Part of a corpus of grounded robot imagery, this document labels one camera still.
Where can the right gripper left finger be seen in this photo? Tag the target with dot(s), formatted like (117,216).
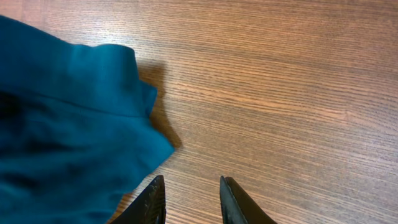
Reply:
(148,207)

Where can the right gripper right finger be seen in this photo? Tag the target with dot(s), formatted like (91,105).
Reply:
(237,207)

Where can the blue t-shirt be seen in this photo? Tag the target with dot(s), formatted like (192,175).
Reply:
(76,133)

